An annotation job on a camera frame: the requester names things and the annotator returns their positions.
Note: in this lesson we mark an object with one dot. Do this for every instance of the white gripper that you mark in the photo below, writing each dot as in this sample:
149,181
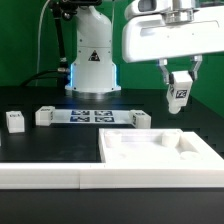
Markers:
162,29

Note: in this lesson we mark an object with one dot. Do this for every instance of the white square tabletop part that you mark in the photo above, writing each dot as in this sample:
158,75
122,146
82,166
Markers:
145,146

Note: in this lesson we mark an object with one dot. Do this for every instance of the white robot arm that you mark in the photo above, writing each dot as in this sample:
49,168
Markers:
93,71

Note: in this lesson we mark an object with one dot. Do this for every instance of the white L-shaped fence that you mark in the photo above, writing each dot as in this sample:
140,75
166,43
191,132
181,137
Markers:
102,175

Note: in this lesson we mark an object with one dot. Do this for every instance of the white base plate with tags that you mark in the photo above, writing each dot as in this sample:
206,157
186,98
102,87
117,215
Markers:
91,116

